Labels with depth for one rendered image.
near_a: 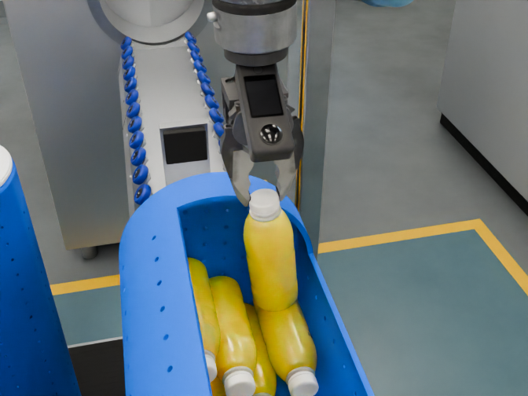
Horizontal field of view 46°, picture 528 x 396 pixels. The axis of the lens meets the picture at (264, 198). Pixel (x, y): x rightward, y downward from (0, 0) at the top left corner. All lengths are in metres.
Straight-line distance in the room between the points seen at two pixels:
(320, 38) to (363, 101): 2.36
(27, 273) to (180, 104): 0.62
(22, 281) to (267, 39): 0.92
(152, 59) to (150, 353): 1.41
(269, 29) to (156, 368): 0.37
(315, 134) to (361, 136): 1.88
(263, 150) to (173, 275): 0.20
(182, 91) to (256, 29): 1.15
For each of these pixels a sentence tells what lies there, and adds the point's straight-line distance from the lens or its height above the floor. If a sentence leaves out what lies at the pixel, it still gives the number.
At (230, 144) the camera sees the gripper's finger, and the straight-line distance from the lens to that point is 0.72.
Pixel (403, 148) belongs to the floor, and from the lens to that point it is 3.34.
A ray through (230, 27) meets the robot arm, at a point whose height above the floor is 1.48.
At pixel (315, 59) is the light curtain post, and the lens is 1.44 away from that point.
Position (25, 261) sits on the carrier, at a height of 0.83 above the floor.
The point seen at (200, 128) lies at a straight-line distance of 1.29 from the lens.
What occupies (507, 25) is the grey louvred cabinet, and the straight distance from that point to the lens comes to 2.97.
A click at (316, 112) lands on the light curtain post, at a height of 1.00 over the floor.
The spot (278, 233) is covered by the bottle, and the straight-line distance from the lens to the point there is 0.79.
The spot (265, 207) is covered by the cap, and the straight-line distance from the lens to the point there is 0.77.
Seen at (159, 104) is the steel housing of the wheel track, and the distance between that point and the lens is 1.72.
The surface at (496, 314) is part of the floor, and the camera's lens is 2.50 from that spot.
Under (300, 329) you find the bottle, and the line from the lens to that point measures 0.88.
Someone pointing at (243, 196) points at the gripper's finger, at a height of 1.26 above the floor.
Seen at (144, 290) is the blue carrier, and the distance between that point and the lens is 0.76.
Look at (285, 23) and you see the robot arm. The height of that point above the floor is 1.49.
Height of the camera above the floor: 1.72
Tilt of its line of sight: 36 degrees down
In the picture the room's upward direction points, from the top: straight up
